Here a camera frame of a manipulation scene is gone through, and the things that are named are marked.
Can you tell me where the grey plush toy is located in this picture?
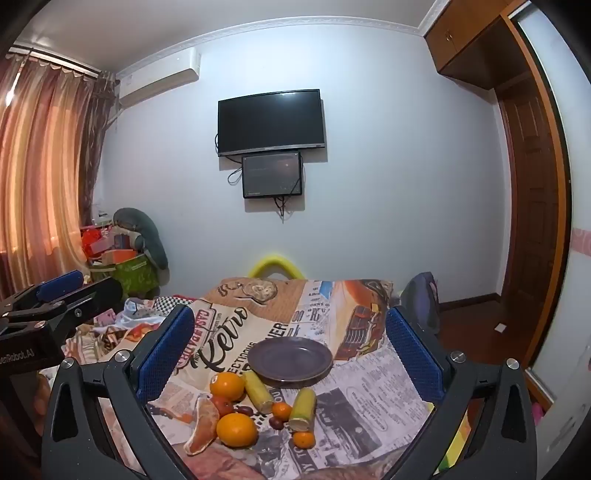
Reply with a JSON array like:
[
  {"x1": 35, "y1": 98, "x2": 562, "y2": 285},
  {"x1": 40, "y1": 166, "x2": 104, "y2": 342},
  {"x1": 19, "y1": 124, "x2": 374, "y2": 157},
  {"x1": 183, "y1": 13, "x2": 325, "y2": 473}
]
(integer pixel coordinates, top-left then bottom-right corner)
[{"x1": 113, "y1": 207, "x2": 170, "y2": 283}]

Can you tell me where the wall-mounted black television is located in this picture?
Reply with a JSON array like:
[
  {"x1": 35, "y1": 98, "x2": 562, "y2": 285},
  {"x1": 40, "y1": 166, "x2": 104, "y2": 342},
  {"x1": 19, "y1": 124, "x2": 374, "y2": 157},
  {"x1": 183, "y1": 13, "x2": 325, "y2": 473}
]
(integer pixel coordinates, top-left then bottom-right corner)
[{"x1": 217, "y1": 89, "x2": 328, "y2": 158}]

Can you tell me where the yellow chair back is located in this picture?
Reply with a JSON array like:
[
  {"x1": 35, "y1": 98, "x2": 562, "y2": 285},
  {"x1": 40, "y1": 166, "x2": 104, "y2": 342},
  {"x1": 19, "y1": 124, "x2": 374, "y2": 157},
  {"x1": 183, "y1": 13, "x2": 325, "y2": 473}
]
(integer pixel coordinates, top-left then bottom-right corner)
[{"x1": 246, "y1": 253, "x2": 306, "y2": 280}]

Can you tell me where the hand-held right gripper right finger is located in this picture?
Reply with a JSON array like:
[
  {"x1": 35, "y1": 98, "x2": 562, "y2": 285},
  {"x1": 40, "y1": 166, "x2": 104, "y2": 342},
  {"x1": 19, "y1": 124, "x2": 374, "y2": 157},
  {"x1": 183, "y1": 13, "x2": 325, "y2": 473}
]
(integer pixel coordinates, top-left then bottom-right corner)
[{"x1": 385, "y1": 306, "x2": 539, "y2": 480}]

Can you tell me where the brown wooden door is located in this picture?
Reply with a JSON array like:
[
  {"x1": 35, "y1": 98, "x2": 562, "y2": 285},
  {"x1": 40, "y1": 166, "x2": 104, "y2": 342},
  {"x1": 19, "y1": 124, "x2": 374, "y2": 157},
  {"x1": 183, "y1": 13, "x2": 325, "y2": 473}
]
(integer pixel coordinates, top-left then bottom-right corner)
[{"x1": 496, "y1": 83, "x2": 563, "y2": 324}]

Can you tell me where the orange peel slice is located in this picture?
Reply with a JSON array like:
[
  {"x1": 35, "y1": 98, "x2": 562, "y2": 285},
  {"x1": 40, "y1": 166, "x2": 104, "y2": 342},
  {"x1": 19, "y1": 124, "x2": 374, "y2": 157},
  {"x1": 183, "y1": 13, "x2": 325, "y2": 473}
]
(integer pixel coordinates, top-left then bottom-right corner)
[{"x1": 185, "y1": 396, "x2": 221, "y2": 456}]

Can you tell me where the black monitor cable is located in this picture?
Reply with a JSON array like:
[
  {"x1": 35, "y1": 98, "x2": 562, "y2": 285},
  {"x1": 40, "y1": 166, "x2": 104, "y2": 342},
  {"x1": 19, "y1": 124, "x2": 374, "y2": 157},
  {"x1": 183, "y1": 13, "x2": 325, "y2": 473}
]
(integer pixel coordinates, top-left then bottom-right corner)
[{"x1": 272, "y1": 194, "x2": 297, "y2": 223}]

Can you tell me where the green corn cob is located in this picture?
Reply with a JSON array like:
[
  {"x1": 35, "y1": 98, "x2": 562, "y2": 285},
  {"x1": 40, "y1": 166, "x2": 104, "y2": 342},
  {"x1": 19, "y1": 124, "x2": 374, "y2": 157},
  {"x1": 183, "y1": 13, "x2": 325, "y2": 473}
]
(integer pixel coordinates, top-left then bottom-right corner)
[
  {"x1": 289, "y1": 388, "x2": 317, "y2": 433},
  {"x1": 243, "y1": 370, "x2": 276, "y2": 415}
]

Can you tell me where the dark purple plate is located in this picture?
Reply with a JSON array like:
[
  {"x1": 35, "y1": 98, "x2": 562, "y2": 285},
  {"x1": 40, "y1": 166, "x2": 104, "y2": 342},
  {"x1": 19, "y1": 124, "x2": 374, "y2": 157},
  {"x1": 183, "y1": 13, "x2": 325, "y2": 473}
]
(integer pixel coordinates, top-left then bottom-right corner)
[{"x1": 247, "y1": 336, "x2": 334, "y2": 388}]

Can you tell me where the large orange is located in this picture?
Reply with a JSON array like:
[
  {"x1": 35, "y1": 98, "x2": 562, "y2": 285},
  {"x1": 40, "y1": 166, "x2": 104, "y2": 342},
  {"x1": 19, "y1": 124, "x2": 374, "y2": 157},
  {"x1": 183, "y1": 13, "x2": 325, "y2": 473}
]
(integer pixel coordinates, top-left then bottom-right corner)
[
  {"x1": 217, "y1": 412, "x2": 258, "y2": 448},
  {"x1": 209, "y1": 372, "x2": 246, "y2": 402}
]

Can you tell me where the pile of patterned clothes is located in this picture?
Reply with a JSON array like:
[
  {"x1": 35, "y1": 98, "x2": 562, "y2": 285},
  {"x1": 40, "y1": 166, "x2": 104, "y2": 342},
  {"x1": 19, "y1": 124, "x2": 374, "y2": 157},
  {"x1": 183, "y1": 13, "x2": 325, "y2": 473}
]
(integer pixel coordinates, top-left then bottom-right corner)
[{"x1": 92, "y1": 294, "x2": 197, "y2": 340}]

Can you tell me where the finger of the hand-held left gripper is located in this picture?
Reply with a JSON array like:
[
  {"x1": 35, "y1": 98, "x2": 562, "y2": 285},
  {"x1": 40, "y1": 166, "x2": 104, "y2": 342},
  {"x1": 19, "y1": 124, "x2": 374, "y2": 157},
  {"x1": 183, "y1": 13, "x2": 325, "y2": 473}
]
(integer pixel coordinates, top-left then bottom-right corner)
[
  {"x1": 7, "y1": 277, "x2": 124, "y2": 344},
  {"x1": 0, "y1": 271, "x2": 86, "y2": 315}
]

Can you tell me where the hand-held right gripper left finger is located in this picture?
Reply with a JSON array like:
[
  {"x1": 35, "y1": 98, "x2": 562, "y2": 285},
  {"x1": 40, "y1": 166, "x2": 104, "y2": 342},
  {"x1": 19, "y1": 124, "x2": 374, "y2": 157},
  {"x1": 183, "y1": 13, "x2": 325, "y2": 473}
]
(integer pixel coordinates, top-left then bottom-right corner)
[{"x1": 41, "y1": 304, "x2": 195, "y2": 480}]

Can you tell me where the green patterned bag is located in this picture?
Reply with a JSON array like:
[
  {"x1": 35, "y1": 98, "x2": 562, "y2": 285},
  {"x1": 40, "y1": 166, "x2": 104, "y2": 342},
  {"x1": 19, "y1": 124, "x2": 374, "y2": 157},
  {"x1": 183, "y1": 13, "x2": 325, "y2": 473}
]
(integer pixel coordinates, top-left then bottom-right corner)
[{"x1": 89, "y1": 257, "x2": 161, "y2": 297}]

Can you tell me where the white air conditioner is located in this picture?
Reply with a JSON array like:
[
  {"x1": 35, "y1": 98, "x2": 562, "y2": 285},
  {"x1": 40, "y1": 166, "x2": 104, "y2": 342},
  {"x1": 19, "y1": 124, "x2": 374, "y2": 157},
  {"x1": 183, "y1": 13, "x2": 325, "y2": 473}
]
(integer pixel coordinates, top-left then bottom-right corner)
[{"x1": 117, "y1": 47, "x2": 202, "y2": 110}]

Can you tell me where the wooden overhead cabinet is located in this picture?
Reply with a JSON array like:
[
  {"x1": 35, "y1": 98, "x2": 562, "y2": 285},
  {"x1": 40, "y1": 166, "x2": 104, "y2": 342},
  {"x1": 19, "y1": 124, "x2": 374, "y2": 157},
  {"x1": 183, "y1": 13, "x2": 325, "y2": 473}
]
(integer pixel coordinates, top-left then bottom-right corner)
[{"x1": 425, "y1": 0, "x2": 531, "y2": 91}]

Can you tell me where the white sliding wardrobe door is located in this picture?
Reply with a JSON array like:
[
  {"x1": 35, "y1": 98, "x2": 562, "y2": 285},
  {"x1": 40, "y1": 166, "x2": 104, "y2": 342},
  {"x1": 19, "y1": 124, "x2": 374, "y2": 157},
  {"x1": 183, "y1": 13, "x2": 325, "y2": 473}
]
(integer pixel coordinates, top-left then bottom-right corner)
[{"x1": 516, "y1": 4, "x2": 591, "y2": 462}]

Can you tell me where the small black wall monitor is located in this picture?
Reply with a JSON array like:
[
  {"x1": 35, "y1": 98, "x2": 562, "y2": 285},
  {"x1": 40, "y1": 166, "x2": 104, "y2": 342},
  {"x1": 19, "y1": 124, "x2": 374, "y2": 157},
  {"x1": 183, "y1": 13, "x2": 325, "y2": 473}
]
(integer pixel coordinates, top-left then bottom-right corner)
[{"x1": 241, "y1": 151, "x2": 304, "y2": 199}]

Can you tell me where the pile of red boxes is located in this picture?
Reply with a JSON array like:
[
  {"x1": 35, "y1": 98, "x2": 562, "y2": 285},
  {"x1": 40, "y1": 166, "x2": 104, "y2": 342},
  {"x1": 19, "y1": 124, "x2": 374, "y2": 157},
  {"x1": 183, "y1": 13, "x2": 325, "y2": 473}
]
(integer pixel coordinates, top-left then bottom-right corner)
[{"x1": 79, "y1": 223, "x2": 139, "y2": 266}]

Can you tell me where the orange striped curtain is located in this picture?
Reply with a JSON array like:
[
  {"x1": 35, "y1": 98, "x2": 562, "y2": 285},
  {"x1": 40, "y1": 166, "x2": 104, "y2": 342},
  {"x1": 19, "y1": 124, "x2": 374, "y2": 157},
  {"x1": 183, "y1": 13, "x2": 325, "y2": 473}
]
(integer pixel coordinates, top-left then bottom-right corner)
[{"x1": 0, "y1": 45, "x2": 117, "y2": 296}]

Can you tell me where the newspaper print tablecloth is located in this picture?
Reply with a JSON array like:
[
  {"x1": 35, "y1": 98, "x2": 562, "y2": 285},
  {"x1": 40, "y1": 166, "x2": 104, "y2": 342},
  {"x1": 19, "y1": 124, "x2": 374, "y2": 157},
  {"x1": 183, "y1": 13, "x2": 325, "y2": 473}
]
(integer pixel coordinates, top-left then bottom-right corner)
[{"x1": 65, "y1": 277, "x2": 437, "y2": 480}]

